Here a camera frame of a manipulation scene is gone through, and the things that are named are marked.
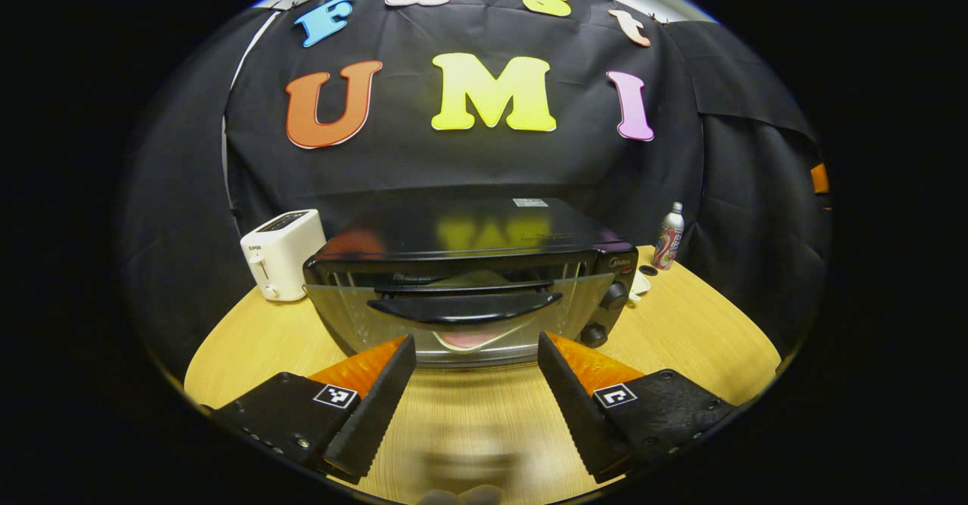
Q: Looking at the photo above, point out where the black electric oven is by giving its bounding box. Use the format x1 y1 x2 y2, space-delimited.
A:
302 197 641 370

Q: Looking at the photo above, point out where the white divided bean tray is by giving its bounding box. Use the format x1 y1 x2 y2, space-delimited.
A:
626 271 653 308

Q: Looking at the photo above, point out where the silver spray bottle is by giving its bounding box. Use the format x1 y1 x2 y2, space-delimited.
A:
653 202 686 271

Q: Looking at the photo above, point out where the white square plate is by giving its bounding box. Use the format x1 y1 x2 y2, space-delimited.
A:
431 327 532 354

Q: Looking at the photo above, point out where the pink ham slice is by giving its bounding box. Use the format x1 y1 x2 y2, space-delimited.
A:
442 330 501 350

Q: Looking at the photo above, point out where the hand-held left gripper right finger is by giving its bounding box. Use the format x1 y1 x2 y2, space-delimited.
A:
538 330 740 485

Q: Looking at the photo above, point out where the white toaster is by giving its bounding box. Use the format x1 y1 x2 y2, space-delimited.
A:
240 209 327 302

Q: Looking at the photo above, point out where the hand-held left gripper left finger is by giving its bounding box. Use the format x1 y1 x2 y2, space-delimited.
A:
210 333 419 485

